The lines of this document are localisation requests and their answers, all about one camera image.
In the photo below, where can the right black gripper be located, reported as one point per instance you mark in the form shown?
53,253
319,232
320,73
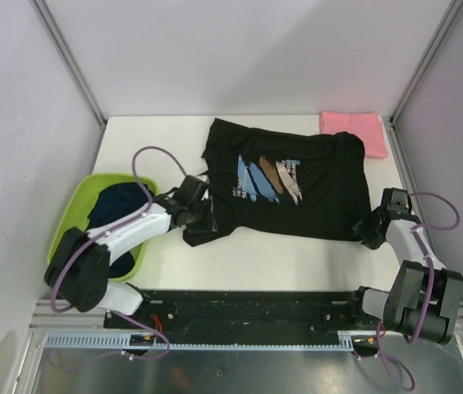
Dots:
370,241

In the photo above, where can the black printed t shirt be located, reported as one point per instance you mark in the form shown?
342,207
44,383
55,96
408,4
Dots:
297,185

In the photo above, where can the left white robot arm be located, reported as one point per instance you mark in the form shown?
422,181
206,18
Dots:
78,272

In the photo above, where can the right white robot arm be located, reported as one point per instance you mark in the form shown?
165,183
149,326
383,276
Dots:
425,296

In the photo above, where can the navy blue t shirt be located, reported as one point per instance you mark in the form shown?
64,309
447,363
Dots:
113,203

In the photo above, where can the folded pink t shirt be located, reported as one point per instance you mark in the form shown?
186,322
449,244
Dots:
367,126

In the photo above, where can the green plastic bin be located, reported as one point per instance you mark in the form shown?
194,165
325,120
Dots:
82,202

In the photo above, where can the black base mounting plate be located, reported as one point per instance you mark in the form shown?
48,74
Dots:
263,316

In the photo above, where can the grey slotted cable duct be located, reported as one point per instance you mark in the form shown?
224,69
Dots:
140,341

